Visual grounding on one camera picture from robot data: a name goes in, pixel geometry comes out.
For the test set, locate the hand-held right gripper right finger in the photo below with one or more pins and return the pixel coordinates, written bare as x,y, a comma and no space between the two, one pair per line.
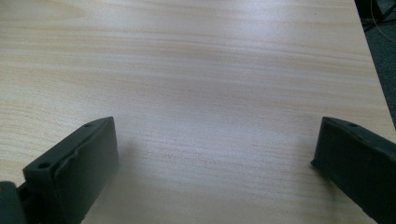
358,161

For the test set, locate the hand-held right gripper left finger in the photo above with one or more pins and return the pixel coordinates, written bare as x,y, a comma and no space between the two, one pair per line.
77,168

